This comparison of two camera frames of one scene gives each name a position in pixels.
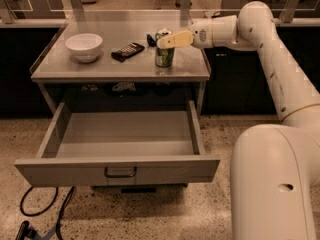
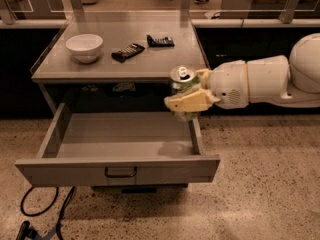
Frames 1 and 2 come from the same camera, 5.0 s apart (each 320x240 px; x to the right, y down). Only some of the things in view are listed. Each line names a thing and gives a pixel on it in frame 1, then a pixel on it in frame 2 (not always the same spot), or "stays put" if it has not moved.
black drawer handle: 120,175 stays put
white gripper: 202,34 -> 228,84
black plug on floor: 26,232 stays put
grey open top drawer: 121,149 stays put
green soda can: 164,57 -> 182,78
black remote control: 127,52 stays put
